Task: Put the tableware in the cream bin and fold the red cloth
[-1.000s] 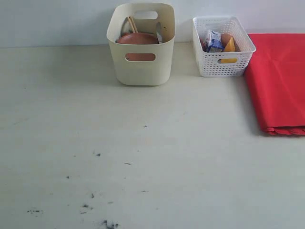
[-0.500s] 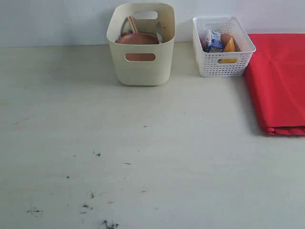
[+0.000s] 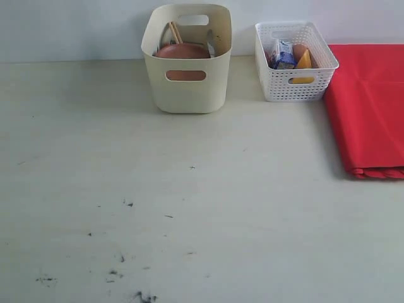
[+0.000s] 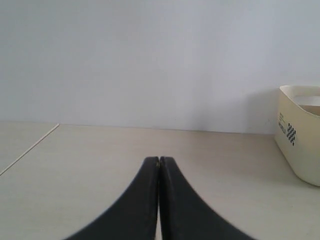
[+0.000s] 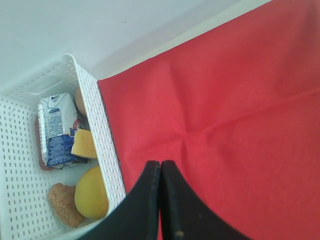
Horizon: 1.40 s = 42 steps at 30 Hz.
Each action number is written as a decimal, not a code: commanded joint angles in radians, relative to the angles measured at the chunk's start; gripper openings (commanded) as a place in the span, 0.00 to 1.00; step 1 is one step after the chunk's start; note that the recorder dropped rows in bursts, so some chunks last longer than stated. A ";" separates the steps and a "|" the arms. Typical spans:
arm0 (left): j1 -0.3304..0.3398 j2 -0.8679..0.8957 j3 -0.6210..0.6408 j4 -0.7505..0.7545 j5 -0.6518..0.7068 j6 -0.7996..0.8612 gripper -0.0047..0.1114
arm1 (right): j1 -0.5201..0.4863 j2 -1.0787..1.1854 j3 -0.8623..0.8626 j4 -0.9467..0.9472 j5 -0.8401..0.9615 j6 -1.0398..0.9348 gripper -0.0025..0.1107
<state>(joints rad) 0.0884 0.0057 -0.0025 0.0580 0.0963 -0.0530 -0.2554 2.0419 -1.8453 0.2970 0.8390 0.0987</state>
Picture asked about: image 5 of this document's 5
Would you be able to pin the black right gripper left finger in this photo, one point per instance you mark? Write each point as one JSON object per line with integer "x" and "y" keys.
{"x": 137, "y": 216}

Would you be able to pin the yellow lemon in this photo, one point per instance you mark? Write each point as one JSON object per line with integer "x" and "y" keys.
{"x": 90, "y": 196}

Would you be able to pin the red tablecloth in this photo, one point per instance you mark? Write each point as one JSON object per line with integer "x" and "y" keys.
{"x": 238, "y": 109}

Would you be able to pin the orange cheese wedge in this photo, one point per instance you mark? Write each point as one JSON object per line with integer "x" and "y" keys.
{"x": 83, "y": 145}

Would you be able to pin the small milk carton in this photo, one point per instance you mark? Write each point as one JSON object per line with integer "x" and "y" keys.
{"x": 61, "y": 121}

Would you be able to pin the fried chicken nugget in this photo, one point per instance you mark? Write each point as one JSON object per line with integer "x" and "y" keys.
{"x": 62, "y": 199}

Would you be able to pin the brown egg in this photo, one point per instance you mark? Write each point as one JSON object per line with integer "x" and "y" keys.
{"x": 79, "y": 102}

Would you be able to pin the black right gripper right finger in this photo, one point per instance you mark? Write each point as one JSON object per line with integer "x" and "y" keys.
{"x": 184, "y": 216}

